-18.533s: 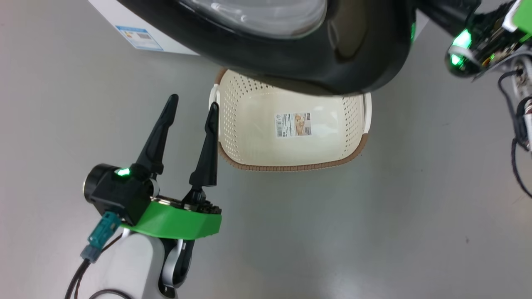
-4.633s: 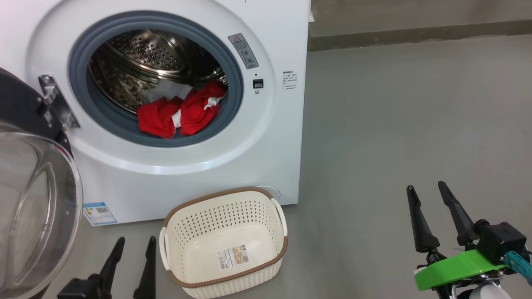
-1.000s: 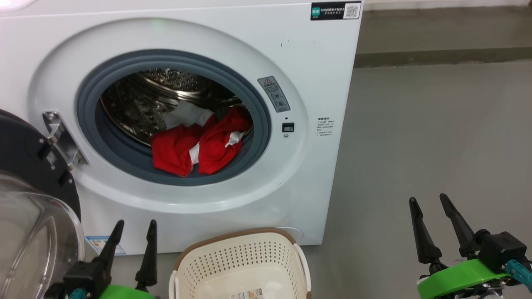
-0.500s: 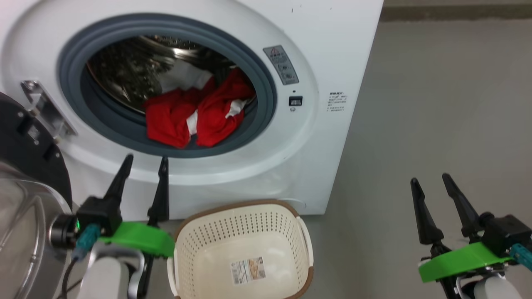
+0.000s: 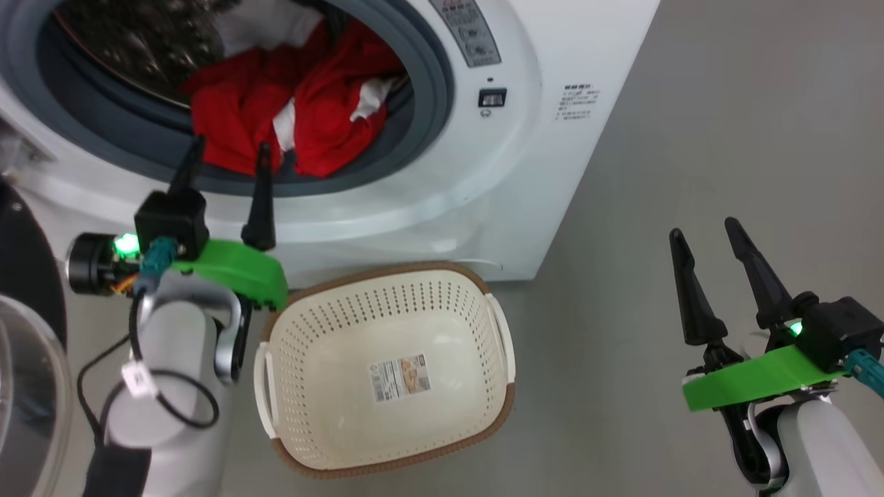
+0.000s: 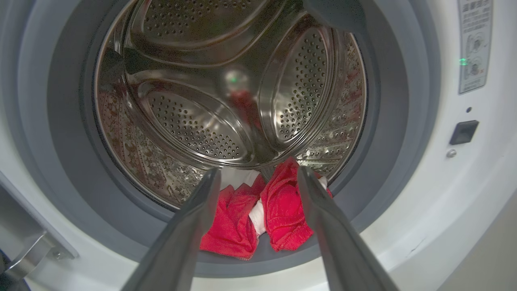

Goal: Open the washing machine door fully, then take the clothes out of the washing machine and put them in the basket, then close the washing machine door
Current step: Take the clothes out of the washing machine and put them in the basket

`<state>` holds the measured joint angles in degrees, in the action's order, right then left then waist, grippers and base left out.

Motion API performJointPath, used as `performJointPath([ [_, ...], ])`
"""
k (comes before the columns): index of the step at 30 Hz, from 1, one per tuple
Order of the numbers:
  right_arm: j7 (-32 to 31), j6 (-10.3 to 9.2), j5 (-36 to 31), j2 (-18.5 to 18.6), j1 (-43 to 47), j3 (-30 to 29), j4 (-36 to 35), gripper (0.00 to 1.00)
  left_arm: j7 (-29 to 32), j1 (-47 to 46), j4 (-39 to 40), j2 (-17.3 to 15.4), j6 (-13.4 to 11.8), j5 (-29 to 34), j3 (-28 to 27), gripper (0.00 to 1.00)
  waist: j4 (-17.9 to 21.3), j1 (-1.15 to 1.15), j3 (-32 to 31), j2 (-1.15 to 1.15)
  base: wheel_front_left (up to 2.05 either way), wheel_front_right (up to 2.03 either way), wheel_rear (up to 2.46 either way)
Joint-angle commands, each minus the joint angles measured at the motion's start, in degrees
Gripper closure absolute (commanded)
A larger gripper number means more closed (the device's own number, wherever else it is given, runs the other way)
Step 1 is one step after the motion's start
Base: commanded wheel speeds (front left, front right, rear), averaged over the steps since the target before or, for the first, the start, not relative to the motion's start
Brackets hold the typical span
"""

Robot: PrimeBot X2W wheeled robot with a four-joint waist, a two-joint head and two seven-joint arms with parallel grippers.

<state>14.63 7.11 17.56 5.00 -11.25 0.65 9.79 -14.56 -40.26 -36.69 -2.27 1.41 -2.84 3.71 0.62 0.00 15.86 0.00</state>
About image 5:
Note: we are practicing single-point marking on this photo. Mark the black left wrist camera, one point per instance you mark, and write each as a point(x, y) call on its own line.
point(169, 217)

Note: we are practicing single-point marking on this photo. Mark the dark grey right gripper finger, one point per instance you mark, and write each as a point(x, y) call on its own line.
point(766, 293)
point(697, 310)

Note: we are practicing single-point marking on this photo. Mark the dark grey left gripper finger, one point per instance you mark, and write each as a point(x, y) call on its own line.
point(188, 169)
point(261, 214)

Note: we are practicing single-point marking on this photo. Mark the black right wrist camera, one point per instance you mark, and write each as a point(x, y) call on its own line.
point(839, 331)

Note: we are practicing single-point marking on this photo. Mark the white washing machine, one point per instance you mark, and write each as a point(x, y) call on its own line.
point(539, 172)

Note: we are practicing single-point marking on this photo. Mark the grey rubber door gasket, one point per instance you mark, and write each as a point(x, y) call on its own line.
point(428, 83)

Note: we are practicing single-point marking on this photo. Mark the paper label in basket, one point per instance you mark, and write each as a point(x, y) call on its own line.
point(400, 378)

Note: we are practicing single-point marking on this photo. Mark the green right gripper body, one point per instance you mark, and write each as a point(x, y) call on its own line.
point(753, 383)

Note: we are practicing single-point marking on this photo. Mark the black door latch socket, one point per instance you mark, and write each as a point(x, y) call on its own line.
point(492, 98)

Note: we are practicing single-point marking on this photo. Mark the cream laundry basket brown rim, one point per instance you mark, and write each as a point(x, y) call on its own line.
point(331, 386)

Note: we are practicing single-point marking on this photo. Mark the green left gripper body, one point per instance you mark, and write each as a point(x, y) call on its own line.
point(242, 269)

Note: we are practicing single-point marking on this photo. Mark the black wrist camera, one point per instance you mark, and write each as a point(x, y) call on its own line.
point(169, 217)
point(839, 331)

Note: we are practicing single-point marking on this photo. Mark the black washing machine door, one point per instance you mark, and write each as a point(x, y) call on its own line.
point(27, 414)

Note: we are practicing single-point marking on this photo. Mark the grey warning sticker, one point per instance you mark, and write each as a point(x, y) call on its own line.
point(469, 34)

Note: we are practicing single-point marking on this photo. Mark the red and white garment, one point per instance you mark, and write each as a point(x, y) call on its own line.
point(242, 103)

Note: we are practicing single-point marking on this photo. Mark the round white filter cover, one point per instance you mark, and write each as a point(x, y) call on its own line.
point(483, 264)

